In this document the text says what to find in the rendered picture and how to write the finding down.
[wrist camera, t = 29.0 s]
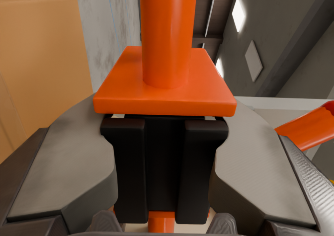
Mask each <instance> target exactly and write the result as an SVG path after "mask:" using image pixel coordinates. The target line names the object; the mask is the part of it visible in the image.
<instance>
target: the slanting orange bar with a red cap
mask: <svg viewBox="0 0 334 236"><path fill-rule="evenodd" d="M274 130H275V131H276V132H277V133H278V135H282V136H287V137H288V138H289V139H290V140H291V141H292V142H293V143H294V144H295V145H296V146H297V147H298V148H299V149H300V150H301V151H302V152H303V151H305V150H308V149H310V148H312V147H315V146H317V145H319V144H322V143H324V142H326V141H328V140H331V139H333V138H334V100H331V101H327V102H326V103H324V104H323V105H321V106H320V107H318V108H316V109H314V110H312V111H310V112H308V113H306V114H304V115H302V116H300V117H297V118H295V119H293V120H291V121H289V122H287V123H285V124H283V125H281V126H279V127H277V128H275V129H274Z"/></svg>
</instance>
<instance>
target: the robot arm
mask: <svg viewBox="0 0 334 236"><path fill-rule="evenodd" d="M95 94H96V93H94V94H92V95H91V96H89V97H87V98H86V99H84V100H82V101H80V102H79V103H77V104H76V105H74V106H72V107H71V108H69V109H68V110H67V111H65V112H64V113H63V114H62V115H60V116H59V117H58V118H57V119H56V120H55V121H54V122H53V123H52V124H51V125H50V126H49V127H48V128H39V129H38V130H37V131H36V132H35V133H34V134H32V135H31V136H30V137H29V138H28V139H27V140H26V141H25V142H24V143H23V144H22V145H21V146H19V147H18V148H17V149H16V150H15V151H14V152H13V153H12V154H11V155H10V156H9V157H8V158H6V159H5V160H4V161H3V162H2V163H1V164H0V236H334V184H333V183H332V182H331V181H330V180H329V179H328V178H327V177H326V176H325V175H324V174H323V173H322V172H321V171H320V170H319V169H318V168H317V167H316V166H315V165H314V164H313V162H312V161H311V160H310V159H309V158H308V157H307V156H306V155H305V154H304V153H303V152H302V151H301V150H300V149H299V148H298V147H297V146H296V145H295V144H294V143H293V142H292V141H291V140H290V139H289V138H288V137H287V136H282V135H278V133H277V132H276V131H275V130H274V129H273V128H272V127H271V126H270V125H269V124H268V123H267V122H266V121H265V120H264V119H263V118H262V117H261V116H259V115H258V114H257V113H256V112H254V111H253V110H251V109H250V108H248V107H247V106H246V105H244V104H243V103H241V102H240V101H238V100H237V99H235V100H236V101H237V107H236V111H235V114H234V116H232V117H220V116H214V117H215V119H216V120H221V121H224V122H225V123H226V125H227V127H228V130H229V132H228V136H227V139H226V140H225V141H224V143H223V144H222V145H220V146H219V147H218V148H217V149H216V153H215V157H214V161H213V166H212V170H211V174H210V179H209V190H208V201H209V204H210V205H211V206H212V208H214V209H215V210H216V211H217V212H218V213H217V214H215V216H214V218H213V220H212V222H211V224H210V226H209V228H208V230H207V232H206V233H205V234H186V233H137V232H123V231H122V229H121V227H120V225H119V223H118V220H117V218H116V216H115V214H114V212H112V211H110V210H108V209H109V208H110V207H112V206H113V205H114V204H115V203H116V201H117V199H118V183H117V172H116V165H115V157H114V150H113V146H112V144H111V143H109V142H108V141H107V140H106V139H105V137H104V136H103V135H101V133H100V126H101V124H102V122H103V120H104V119H105V118H111V117H112V116H113V114H103V113H96V112H95V110H94V106H93V101H92V100H93V97H94V95H95ZM90 225H91V227H90Z"/></svg>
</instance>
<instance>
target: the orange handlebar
mask: <svg viewBox="0 0 334 236"><path fill-rule="evenodd" d="M195 5H196V0H140V8H141V38H142V68H143V81H144V82H145V84H147V85H149V86H152V87H154V88H162V89H171V88H178V87H181V86H185V85H186V84H187V83H188V78H189V67H190V57H191V47H192V36H193V26H194V16H195ZM174 222H175V218H149V219H148V232H149V233H174Z"/></svg>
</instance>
